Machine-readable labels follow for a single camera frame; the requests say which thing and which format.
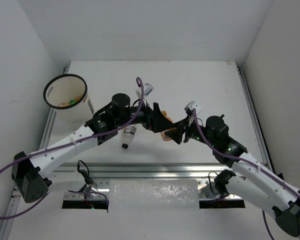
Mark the orange juice bottle barcode label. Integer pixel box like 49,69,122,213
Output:
160,111,175,143

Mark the clear bottle black label front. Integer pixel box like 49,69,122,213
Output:
121,125,137,150

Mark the aluminium front rail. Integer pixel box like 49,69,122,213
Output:
52,162,268,180

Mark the aluminium rail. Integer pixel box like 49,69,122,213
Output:
236,65,273,171
0,108,56,240
52,162,268,180

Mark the black base cable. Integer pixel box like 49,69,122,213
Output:
76,160,95,186
206,170,223,198

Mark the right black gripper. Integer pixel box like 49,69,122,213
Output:
165,114,217,148

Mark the white bin with black rim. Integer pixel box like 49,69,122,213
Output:
43,74,95,125

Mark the aluminium right side rail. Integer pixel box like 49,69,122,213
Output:
236,65,273,171

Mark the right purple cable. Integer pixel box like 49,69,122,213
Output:
192,107,300,240

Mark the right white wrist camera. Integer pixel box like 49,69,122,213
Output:
184,101,202,116

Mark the purple cable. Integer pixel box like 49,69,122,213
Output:
0,76,144,220
192,107,300,240

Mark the orange juice bottle floral label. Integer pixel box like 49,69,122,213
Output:
58,102,71,108

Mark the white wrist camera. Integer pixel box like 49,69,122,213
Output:
135,83,154,104
184,101,202,116

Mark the aluminium left side rail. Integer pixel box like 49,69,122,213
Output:
0,108,56,240

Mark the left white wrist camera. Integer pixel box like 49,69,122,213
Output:
135,83,154,104

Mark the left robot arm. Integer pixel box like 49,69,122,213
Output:
11,93,174,203

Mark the left black base cable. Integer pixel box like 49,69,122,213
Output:
76,160,95,186

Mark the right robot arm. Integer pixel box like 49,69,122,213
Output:
165,115,300,238

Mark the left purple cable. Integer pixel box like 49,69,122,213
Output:
0,76,144,220

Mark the right black base cable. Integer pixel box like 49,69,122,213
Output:
206,170,223,198

